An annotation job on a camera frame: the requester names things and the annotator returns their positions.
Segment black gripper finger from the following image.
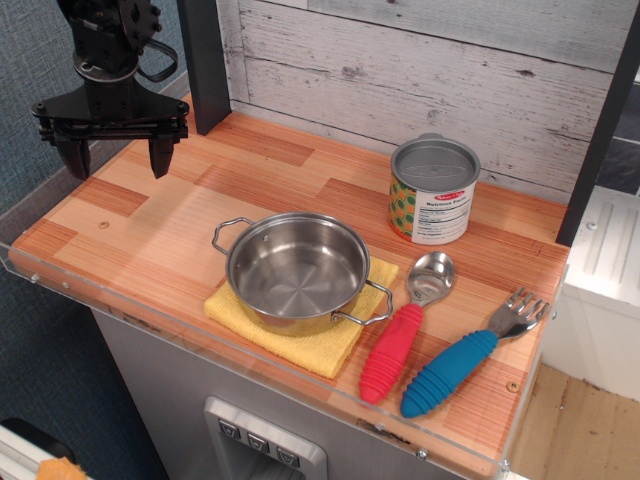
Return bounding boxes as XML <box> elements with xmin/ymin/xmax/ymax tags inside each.
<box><xmin>149</xmin><ymin>132</ymin><xmax>175</xmax><ymax>179</ymax></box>
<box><xmin>54</xmin><ymin>133</ymin><xmax>91</xmax><ymax>180</ymax></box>

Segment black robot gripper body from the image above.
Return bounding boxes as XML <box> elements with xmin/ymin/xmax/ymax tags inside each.
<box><xmin>31</xmin><ymin>78</ymin><xmax>190</xmax><ymax>143</ymax></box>

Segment blue handled metal fork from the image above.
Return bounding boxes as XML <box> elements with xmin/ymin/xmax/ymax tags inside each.
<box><xmin>400</xmin><ymin>287</ymin><xmax>551</xmax><ymax>419</ymax></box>

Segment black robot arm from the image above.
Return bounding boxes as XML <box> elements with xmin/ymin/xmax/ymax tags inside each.
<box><xmin>32</xmin><ymin>1</ymin><xmax>189</xmax><ymax>180</ymax></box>

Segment stainless steel pot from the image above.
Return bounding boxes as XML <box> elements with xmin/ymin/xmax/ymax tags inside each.
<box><xmin>211</xmin><ymin>212</ymin><xmax>394</xmax><ymax>337</ymax></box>

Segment grey toy kitchen cabinet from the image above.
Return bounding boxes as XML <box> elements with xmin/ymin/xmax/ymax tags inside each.
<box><xmin>93</xmin><ymin>311</ymin><xmax>457</xmax><ymax>479</ymax></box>

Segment yellow cloth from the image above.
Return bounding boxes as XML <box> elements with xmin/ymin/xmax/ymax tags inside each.
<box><xmin>203</xmin><ymin>255</ymin><xmax>400</xmax><ymax>380</ymax></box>

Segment toy food can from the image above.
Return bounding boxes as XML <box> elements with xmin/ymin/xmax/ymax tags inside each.
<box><xmin>389</xmin><ymin>133</ymin><xmax>481</xmax><ymax>245</ymax></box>

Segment silver dispenser panel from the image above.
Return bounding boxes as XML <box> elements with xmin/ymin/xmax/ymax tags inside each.
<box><xmin>204</xmin><ymin>396</ymin><xmax>329</xmax><ymax>479</ymax></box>

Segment orange cloth object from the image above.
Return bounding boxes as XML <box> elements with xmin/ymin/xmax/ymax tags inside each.
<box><xmin>35</xmin><ymin>457</ymin><xmax>89</xmax><ymax>480</ymax></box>

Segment white cabinet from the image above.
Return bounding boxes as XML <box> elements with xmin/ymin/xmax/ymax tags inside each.
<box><xmin>541</xmin><ymin>186</ymin><xmax>639</xmax><ymax>400</ymax></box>

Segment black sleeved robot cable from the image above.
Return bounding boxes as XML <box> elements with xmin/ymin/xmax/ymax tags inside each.
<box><xmin>137</xmin><ymin>38</ymin><xmax>180</xmax><ymax>85</ymax></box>

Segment red handled metal spoon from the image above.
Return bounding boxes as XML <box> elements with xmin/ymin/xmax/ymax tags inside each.
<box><xmin>359</xmin><ymin>251</ymin><xmax>455</xmax><ymax>404</ymax></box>

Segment dark grey right post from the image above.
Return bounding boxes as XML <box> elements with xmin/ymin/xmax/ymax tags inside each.
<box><xmin>556</xmin><ymin>5</ymin><xmax>639</xmax><ymax>247</ymax></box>

